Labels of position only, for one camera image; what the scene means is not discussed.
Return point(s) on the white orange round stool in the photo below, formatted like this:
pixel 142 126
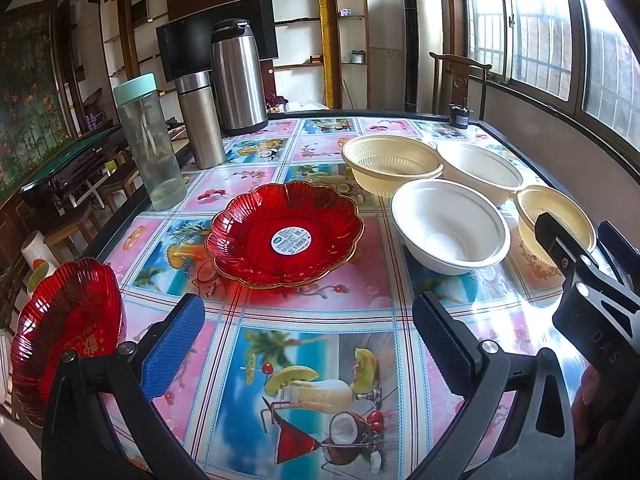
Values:
pixel 35 251

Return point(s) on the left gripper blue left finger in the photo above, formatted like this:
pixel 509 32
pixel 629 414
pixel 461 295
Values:
pixel 166 344

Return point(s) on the white green round stool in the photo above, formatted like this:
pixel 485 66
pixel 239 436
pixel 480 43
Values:
pixel 43 269

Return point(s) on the black flat television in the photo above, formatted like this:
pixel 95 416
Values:
pixel 185 42

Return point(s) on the large beige ribbed bowl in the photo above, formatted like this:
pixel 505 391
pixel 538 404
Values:
pixel 381 163

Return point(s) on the wooden stool near table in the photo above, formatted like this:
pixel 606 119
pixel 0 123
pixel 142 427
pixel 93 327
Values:
pixel 66 226

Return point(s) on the wooden chair by window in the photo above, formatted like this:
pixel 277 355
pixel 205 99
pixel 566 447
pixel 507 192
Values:
pixel 459 68

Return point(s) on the green top mahjong table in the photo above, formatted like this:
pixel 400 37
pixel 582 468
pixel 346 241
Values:
pixel 56 181

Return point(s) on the small beige patterned bowl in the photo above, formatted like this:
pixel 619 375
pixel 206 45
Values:
pixel 534 200

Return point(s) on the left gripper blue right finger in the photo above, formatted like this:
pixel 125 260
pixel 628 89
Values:
pixel 452 345

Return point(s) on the large steel vacuum jug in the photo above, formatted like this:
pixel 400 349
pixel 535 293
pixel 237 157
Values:
pixel 236 78

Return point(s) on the slim steel thermos flask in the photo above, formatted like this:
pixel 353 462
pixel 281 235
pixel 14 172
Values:
pixel 197 103

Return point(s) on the small black round device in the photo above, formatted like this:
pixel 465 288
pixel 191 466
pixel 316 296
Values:
pixel 459 116

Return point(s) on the red glass plate with sticker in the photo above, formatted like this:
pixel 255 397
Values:
pixel 284 235

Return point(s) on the wooden stool far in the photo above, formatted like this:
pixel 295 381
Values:
pixel 122 179

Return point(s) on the tall white floor air conditioner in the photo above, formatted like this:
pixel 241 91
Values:
pixel 423 34

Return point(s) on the floral painted wall panel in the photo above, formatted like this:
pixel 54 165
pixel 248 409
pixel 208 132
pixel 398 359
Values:
pixel 34 123

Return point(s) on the clear bottle with mint lid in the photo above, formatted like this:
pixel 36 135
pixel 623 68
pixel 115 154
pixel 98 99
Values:
pixel 141 115

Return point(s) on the white bowl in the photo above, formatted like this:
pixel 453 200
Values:
pixel 480 169
pixel 448 227

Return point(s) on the right hand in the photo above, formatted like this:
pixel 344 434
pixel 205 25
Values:
pixel 584 410

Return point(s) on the colourful fruit print tablecloth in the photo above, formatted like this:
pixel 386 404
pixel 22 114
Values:
pixel 353 327

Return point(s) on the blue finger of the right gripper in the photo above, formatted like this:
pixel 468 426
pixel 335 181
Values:
pixel 626 255
pixel 560 245

